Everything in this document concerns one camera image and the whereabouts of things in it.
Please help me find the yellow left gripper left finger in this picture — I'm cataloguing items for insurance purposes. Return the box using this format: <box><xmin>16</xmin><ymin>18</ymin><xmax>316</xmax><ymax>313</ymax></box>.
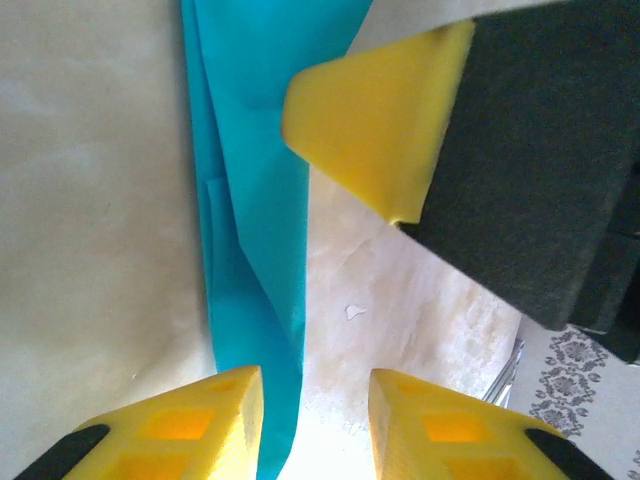
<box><xmin>14</xmin><ymin>364</ymin><xmax>265</xmax><ymax>480</ymax></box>

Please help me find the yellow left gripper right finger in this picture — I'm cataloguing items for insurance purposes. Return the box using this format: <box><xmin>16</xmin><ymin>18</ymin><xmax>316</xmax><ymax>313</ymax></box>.
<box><xmin>368</xmin><ymin>368</ymin><xmax>616</xmax><ymax>480</ymax></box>

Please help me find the aluminium side frame rail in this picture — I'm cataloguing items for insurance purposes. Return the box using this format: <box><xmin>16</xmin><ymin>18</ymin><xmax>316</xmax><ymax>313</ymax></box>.
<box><xmin>480</xmin><ymin>338</ymin><xmax>526</xmax><ymax>407</ymax></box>

